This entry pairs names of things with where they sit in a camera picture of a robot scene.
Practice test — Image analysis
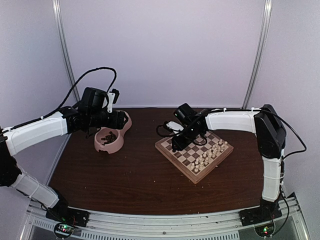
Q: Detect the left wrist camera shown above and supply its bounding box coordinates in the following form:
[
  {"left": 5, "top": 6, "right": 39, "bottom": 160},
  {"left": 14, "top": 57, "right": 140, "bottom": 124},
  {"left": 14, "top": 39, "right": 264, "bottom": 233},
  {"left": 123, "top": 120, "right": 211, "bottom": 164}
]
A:
[{"left": 106, "top": 88, "right": 120, "bottom": 113}]

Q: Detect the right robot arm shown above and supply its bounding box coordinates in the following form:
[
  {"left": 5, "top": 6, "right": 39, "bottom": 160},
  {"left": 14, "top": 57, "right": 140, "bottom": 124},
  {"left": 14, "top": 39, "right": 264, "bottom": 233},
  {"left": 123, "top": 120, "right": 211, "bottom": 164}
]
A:
[{"left": 164, "top": 103, "right": 287, "bottom": 221}]

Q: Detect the aluminium frame post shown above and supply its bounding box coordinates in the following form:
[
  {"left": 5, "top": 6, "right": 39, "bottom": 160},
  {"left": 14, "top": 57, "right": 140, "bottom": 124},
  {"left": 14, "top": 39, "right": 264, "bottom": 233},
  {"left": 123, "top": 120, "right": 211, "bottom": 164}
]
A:
[
  {"left": 52, "top": 0, "right": 76, "bottom": 86},
  {"left": 241, "top": 0, "right": 273, "bottom": 109}
]

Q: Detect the front aluminium rail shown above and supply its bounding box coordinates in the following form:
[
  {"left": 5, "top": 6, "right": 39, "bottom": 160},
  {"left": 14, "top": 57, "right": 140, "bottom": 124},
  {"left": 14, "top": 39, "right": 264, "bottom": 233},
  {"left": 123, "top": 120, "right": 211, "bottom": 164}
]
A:
[{"left": 18, "top": 198, "right": 311, "bottom": 240}]

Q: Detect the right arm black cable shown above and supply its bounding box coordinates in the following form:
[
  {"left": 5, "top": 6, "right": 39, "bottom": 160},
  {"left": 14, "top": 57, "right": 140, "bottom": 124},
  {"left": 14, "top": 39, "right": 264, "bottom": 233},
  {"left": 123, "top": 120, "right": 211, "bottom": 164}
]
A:
[{"left": 262, "top": 109, "right": 308, "bottom": 158}]

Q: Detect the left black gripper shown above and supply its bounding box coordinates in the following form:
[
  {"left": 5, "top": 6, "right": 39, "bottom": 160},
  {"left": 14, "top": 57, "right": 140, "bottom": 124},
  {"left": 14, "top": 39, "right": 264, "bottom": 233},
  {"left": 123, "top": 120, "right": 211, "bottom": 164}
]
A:
[{"left": 88, "top": 109, "right": 128, "bottom": 130}]

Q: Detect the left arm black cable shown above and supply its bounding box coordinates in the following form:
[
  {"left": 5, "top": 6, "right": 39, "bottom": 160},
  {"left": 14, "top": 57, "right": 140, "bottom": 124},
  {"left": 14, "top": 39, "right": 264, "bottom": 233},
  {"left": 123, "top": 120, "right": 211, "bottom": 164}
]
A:
[{"left": 49, "top": 66, "right": 118, "bottom": 116}]

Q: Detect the left circuit board with LEDs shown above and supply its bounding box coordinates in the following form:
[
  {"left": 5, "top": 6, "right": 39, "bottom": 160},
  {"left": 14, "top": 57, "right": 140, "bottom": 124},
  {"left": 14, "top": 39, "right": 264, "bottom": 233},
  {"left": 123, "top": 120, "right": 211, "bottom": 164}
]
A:
[{"left": 53, "top": 223, "right": 74, "bottom": 236}]

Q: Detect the wooden chess board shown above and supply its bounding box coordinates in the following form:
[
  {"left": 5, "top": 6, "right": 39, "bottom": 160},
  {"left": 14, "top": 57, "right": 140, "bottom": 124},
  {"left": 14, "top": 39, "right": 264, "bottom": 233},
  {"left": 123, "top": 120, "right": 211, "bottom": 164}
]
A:
[{"left": 155, "top": 131, "right": 234, "bottom": 184}]

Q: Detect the left aluminium frame post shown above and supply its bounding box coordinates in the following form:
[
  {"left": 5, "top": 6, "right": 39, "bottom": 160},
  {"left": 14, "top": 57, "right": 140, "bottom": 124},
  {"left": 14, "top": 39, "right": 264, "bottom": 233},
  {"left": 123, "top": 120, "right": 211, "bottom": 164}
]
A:
[{"left": 52, "top": 0, "right": 76, "bottom": 86}]

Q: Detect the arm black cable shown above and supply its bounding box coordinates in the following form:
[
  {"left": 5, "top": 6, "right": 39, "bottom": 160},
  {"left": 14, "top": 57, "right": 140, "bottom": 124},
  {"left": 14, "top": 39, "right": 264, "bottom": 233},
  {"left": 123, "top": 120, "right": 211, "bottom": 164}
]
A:
[
  {"left": 262, "top": 109, "right": 308, "bottom": 158},
  {"left": 49, "top": 66, "right": 118, "bottom": 116}
]

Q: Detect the right aluminium frame post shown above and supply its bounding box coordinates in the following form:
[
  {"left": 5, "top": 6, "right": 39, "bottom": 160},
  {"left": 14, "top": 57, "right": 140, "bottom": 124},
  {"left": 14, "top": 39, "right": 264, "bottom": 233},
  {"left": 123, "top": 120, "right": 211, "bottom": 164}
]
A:
[{"left": 241, "top": 0, "right": 273, "bottom": 109}]

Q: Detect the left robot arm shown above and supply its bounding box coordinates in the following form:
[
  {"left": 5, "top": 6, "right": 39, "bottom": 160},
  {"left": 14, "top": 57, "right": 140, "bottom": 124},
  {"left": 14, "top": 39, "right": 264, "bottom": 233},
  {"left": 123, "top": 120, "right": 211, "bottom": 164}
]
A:
[{"left": 0, "top": 87, "right": 130, "bottom": 222}]

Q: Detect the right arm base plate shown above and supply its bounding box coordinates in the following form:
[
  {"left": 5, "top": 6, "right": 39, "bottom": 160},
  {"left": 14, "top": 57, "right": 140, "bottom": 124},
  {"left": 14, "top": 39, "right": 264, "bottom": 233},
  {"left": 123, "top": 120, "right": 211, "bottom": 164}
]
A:
[{"left": 239, "top": 207, "right": 282, "bottom": 227}]

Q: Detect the right circuit board with LEDs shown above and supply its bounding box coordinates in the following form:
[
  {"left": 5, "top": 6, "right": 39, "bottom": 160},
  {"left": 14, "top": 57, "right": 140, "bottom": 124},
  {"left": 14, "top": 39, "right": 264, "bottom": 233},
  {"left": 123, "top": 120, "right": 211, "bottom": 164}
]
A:
[{"left": 254, "top": 223, "right": 275, "bottom": 238}]

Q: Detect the pink double pet bowl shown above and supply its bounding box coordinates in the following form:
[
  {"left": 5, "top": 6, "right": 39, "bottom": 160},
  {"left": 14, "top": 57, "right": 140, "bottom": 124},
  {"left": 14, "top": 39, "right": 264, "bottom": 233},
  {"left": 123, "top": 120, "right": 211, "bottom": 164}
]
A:
[{"left": 94, "top": 111, "right": 132, "bottom": 154}]

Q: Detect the circuit board with leds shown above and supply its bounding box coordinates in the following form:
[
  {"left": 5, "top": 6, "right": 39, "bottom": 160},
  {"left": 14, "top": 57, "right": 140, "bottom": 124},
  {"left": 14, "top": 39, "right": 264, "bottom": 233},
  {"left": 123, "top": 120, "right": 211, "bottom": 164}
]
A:
[
  {"left": 53, "top": 223, "right": 74, "bottom": 236},
  {"left": 254, "top": 223, "right": 275, "bottom": 238}
]

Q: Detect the pile of dark chess pieces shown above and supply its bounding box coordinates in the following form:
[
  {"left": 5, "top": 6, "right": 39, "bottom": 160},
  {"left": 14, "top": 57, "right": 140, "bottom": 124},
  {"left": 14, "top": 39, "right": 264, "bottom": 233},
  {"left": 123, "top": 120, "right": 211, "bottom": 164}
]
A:
[{"left": 100, "top": 132, "right": 117, "bottom": 146}]

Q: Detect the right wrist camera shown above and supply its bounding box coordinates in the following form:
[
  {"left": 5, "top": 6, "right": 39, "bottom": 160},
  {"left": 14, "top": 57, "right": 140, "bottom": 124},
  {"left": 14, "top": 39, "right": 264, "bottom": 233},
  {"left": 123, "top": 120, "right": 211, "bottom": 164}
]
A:
[{"left": 164, "top": 121, "right": 184, "bottom": 133}]

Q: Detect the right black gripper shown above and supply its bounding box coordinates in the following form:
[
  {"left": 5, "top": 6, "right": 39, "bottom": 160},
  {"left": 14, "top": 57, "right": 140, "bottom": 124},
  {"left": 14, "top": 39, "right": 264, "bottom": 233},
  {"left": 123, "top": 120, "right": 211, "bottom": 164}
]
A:
[{"left": 171, "top": 125, "right": 202, "bottom": 151}]

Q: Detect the white chess pieces group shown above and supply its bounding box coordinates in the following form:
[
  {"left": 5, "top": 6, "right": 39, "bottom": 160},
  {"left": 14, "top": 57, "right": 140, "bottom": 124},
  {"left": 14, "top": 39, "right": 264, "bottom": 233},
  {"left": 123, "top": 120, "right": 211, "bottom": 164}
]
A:
[{"left": 188, "top": 139, "right": 229, "bottom": 175}]

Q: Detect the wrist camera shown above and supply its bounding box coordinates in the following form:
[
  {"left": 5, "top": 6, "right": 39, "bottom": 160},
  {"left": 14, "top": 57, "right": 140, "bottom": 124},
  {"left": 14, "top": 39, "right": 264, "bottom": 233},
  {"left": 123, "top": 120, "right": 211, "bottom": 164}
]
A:
[
  {"left": 164, "top": 121, "right": 184, "bottom": 133},
  {"left": 106, "top": 88, "right": 120, "bottom": 113}
]

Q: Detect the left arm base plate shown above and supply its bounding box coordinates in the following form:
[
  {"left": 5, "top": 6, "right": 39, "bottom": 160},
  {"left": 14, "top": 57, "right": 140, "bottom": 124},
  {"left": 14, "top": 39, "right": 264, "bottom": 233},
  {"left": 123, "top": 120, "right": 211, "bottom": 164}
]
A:
[{"left": 45, "top": 208, "right": 90, "bottom": 227}]

